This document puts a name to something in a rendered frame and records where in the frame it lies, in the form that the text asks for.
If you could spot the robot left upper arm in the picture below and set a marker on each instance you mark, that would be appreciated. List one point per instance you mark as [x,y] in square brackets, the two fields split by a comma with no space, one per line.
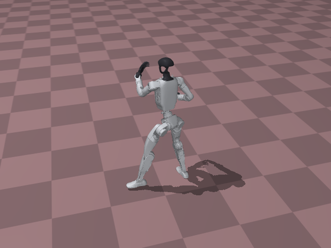
[151,86]

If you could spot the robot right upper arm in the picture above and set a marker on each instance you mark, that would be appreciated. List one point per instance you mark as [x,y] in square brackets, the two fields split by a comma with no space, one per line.
[189,96]

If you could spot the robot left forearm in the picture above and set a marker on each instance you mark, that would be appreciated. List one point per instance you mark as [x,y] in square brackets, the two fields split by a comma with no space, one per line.
[139,84]

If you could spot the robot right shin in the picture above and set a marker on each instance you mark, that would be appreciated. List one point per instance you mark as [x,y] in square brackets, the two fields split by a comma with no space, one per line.
[181,157]

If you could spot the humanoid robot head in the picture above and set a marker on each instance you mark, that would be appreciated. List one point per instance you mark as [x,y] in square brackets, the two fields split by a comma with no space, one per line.
[166,62]

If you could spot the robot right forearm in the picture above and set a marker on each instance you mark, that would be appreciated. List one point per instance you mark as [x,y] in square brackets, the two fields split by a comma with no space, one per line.
[181,97]

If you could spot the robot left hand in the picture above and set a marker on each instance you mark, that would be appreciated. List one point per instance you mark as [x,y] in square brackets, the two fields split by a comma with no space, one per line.
[145,64]

